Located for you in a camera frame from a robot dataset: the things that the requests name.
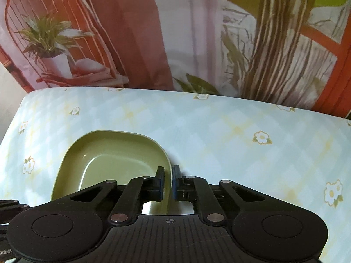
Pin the floral checked tablecloth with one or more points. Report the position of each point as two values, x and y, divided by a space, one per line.
233 148

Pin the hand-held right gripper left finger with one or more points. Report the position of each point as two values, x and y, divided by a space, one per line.
160 184

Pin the green square bowl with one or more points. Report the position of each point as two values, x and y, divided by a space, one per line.
109 153

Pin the printed room backdrop cloth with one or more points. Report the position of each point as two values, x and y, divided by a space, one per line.
137 27

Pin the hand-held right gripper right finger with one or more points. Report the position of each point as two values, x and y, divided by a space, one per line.
175 184

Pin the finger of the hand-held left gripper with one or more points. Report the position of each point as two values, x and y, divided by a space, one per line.
12 207

